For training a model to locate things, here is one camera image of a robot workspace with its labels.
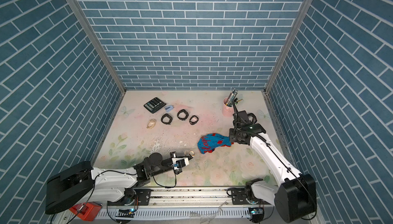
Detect gold watch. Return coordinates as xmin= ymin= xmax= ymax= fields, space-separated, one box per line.
xmin=146 ymin=119 xmax=157 ymax=129
xmin=185 ymin=151 xmax=195 ymax=157

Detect light blue stapler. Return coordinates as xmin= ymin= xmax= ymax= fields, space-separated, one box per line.
xmin=165 ymin=105 xmax=174 ymax=112

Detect red blue towel cloth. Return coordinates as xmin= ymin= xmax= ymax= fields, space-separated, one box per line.
xmin=197 ymin=133 xmax=233 ymax=154

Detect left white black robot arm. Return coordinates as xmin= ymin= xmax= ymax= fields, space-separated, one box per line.
xmin=45 ymin=152 xmax=193 ymax=215

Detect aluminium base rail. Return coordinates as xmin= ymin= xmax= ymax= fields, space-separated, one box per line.
xmin=104 ymin=186 xmax=317 ymax=222

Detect black desktop calculator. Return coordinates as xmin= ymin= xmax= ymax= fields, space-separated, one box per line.
xmin=143 ymin=97 xmax=166 ymax=114

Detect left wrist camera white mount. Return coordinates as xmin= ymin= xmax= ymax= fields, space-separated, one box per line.
xmin=172 ymin=157 xmax=189 ymax=175

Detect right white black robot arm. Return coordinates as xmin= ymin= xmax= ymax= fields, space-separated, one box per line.
xmin=229 ymin=108 xmax=317 ymax=223

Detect red box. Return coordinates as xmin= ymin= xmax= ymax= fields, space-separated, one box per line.
xmin=69 ymin=203 xmax=102 ymax=222

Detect pens in cup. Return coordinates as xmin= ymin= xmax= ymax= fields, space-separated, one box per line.
xmin=224 ymin=89 xmax=238 ymax=107

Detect pink pen holder cup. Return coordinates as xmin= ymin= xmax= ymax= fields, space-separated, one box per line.
xmin=222 ymin=97 xmax=234 ymax=117

